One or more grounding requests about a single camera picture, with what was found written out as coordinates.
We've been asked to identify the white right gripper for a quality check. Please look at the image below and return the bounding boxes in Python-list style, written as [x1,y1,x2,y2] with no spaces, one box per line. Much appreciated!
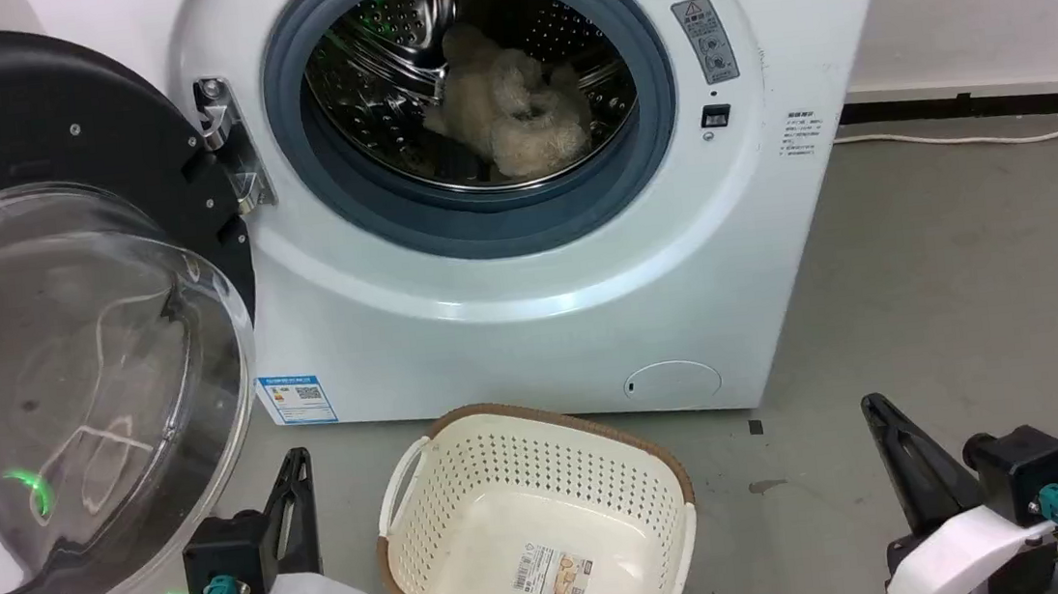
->
[860,375,1058,594]

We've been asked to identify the white front-load washing machine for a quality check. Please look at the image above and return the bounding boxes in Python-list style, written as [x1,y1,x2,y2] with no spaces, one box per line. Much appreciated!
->
[25,0,939,475]

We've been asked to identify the chrome door hinge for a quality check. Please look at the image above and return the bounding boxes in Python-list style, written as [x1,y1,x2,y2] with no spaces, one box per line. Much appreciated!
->
[191,71,278,215]

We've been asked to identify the black round washer door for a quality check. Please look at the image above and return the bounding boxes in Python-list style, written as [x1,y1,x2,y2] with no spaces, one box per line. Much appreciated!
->
[0,6,287,594]

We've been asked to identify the blue energy label sticker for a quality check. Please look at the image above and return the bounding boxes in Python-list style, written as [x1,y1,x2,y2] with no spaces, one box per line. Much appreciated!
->
[255,370,340,431]

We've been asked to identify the cream perforated laundry basket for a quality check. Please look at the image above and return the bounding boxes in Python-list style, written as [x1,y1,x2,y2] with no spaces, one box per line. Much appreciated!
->
[363,383,706,594]

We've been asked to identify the round white filter cover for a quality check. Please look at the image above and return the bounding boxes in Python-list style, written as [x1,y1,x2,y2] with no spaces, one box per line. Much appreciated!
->
[621,356,725,414]

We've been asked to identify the paper label with barcode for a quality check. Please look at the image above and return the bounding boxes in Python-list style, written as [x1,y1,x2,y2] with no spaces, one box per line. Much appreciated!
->
[508,538,591,594]

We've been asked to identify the small printed spec sticker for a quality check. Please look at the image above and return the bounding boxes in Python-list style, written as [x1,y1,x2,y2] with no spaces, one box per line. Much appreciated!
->
[778,108,827,163]

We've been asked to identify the black baseboard strip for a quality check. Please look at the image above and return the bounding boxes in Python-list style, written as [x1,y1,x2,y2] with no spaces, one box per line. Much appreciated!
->
[838,82,1058,136]

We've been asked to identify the stainless steel washer drum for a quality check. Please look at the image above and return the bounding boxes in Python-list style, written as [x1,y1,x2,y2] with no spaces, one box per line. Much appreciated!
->
[297,0,646,209]

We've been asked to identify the beige fluffy plush toy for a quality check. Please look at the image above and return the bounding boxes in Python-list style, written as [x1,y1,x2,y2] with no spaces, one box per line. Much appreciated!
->
[413,11,598,189]

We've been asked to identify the grey warning sticker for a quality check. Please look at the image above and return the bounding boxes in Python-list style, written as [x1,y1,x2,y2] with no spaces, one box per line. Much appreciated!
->
[670,0,742,90]

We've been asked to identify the white floor cable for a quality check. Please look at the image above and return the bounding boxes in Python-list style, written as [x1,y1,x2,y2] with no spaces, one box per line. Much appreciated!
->
[832,115,1058,162]

